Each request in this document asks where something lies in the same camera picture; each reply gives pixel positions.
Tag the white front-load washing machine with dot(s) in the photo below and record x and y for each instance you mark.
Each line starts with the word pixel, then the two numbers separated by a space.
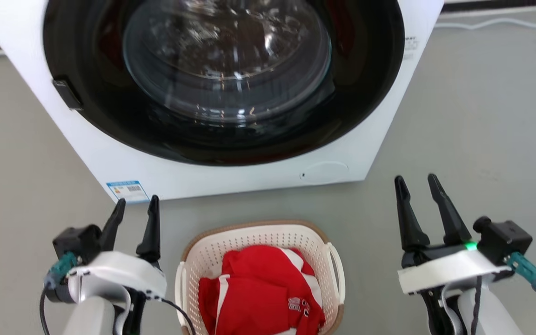
pixel 231 179

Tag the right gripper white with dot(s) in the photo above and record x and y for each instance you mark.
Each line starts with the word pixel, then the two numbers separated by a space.
pixel 449 270

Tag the black washer door latch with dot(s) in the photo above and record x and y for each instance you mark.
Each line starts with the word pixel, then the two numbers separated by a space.
pixel 67 93

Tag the round white filter cover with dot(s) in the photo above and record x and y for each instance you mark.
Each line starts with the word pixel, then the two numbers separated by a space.
pixel 324 172

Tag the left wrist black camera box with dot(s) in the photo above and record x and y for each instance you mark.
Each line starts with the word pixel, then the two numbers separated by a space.
pixel 78 241

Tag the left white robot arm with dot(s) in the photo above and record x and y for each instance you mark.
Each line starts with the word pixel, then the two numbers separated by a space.
pixel 91 311

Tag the blue energy label sticker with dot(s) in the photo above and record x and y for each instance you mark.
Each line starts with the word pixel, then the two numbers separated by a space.
pixel 127 190

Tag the red and white garment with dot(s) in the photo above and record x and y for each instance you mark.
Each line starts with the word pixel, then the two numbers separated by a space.
pixel 258 293

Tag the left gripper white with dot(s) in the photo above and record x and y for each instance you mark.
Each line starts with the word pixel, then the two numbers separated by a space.
pixel 119 272

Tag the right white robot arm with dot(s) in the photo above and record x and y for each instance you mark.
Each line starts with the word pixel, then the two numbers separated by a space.
pixel 491 309

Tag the round black glass washer door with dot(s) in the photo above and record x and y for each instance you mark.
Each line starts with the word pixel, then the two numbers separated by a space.
pixel 110 111

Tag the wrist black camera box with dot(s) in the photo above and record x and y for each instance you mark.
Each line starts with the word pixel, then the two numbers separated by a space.
pixel 503 239
pixel 78 241

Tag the cream plastic laundry basket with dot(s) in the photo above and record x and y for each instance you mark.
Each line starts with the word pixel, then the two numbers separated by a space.
pixel 203 260

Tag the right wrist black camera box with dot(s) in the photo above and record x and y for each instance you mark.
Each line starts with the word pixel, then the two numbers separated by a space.
pixel 503 239

